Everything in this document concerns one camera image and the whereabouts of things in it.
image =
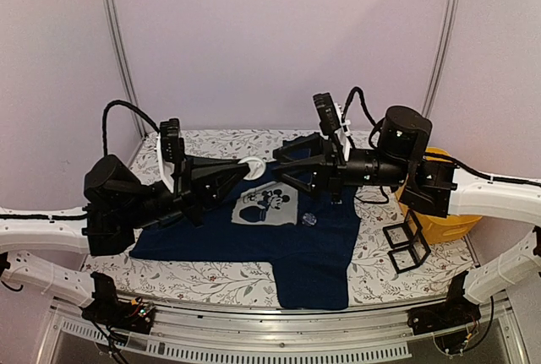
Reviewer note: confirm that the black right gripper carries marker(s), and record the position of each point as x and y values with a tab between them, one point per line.
325	163

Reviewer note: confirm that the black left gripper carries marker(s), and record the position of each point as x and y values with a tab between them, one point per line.
199	172

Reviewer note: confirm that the round white blue brooch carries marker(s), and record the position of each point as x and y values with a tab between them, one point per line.
309	219

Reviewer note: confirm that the navy blue printed t-shirt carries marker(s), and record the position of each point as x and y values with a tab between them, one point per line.
260	222

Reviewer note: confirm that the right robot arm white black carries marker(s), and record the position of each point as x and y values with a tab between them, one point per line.
435	185

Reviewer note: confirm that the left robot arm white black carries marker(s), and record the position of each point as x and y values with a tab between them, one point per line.
118	204

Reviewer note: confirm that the black display box orange brooch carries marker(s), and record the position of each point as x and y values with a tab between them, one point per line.
409	255

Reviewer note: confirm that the yellow plastic basket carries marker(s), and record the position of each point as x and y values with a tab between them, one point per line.
453	227

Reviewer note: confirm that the floral patterned table mat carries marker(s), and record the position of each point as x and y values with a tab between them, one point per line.
371	277

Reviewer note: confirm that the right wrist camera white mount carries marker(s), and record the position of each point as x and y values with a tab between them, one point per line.
333	125

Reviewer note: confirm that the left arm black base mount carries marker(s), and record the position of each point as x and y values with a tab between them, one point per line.
108	310

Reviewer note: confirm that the aluminium front rail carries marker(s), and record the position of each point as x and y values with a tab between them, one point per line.
188	332

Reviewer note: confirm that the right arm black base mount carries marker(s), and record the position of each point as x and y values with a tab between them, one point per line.
454	311

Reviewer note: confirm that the left aluminium corner post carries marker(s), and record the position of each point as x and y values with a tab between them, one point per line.
119	52

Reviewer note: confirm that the aluminium corner post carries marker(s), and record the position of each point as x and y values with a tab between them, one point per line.
119	52
444	41

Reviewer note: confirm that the right aluminium corner post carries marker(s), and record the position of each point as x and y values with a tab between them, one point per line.
444	41

